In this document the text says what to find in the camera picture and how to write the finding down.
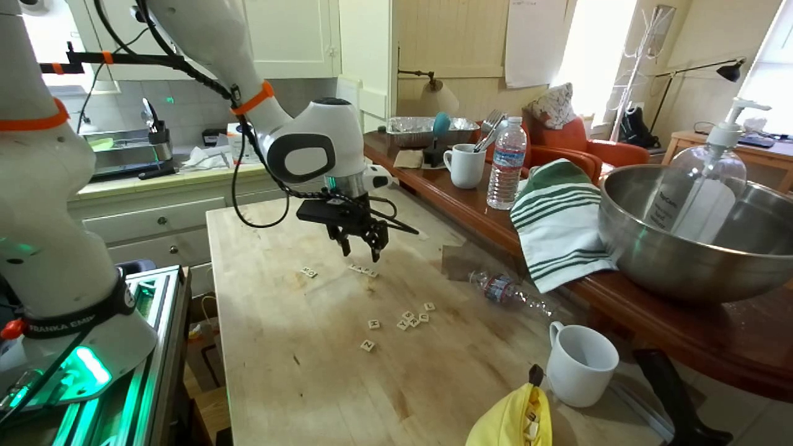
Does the white mug with spoons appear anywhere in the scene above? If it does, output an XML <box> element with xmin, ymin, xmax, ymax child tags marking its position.
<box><xmin>444</xmin><ymin>144</ymin><xmax>485</xmax><ymax>188</ymax></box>

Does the soap pump bottle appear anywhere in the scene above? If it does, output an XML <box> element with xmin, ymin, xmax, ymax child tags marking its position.
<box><xmin>641</xmin><ymin>95</ymin><xmax>767</xmax><ymax>242</ymax></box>

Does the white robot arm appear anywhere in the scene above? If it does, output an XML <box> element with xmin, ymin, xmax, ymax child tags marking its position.
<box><xmin>0</xmin><ymin>0</ymin><xmax>388</xmax><ymax>410</ymax></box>

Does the white letter tile U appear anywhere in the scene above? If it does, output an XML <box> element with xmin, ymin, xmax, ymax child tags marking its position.
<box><xmin>367</xmin><ymin>320</ymin><xmax>382</xmax><ymax>332</ymax></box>

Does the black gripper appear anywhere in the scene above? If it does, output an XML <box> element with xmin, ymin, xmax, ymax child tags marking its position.
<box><xmin>297</xmin><ymin>197</ymin><xmax>388</xmax><ymax>259</ymax></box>

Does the white letter tile L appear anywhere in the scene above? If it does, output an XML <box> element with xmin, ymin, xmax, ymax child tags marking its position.
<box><xmin>360</xmin><ymin>340</ymin><xmax>377</xmax><ymax>353</ymax></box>

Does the orange armchair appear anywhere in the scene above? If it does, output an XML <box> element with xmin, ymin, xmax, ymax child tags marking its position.
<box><xmin>526</xmin><ymin>117</ymin><xmax>650</xmax><ymax>182</ymax></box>

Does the white letter tile P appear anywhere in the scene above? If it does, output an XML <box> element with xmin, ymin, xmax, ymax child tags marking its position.
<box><xmin>300</xmin><ymin>264</ymin><xmax>320</xmax><ymax>279</ymax></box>

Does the steel mixing bowl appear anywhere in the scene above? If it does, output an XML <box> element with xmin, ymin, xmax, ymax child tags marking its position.
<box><xmin>600</xmin><ymin>162</ymin><xmax>793</xmax><ymax>301</ymax></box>

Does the yellow banana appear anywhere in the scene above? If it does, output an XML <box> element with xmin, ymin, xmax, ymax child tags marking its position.
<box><xmin>465</xmin><ymin>363</ymin><xmax>556</xmax><ymax>446</ymax></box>

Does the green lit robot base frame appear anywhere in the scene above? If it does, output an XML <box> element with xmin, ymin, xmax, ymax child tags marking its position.
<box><xmin>0</xmin><ymin>268</ymin><xmax>188</xmax><ymax>446</ymax></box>

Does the crushed clear plastic bottle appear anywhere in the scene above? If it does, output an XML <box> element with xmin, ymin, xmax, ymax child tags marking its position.
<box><xmin>440</xmin><ymin>245</ymin><xmax>551</xmax><ymax>316</ymax></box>

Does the white letter tile A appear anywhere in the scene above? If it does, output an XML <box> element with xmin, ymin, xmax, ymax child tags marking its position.
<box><xmin>349</xmin><ymin>262</ymin><xmax>369</xmax><ymax>274</ymax></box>

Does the white mug near banana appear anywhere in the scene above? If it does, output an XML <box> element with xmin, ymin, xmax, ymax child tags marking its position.
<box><xmin>544</xmin><ymin>322</ymin><xmax>620</xmax><ymax>408</ymax></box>

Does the black desk lamp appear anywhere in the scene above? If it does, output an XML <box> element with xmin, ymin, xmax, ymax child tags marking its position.
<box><xmin>650</xmin><ymin>56</ymin><xmax>746</xmax><ymax>129</ymax></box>

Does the dark wooden side table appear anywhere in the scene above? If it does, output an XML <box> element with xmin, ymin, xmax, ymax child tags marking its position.
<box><xmin>364</xmin><ymin>131</ymin><xmax>793</xmax><ymax>402</ymax></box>

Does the green striped dish towel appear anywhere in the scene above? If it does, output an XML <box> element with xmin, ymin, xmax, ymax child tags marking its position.
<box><xmin>511</xmin><ymin>159</ymin><xmax>615</xmax><ymax>292</ymax></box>

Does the clear plastic water bottle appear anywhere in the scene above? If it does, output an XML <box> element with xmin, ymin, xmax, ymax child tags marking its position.
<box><xmin>485</xmin><ymin>117</ymin><xmax>528</xmax><ymax>211</ymax></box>

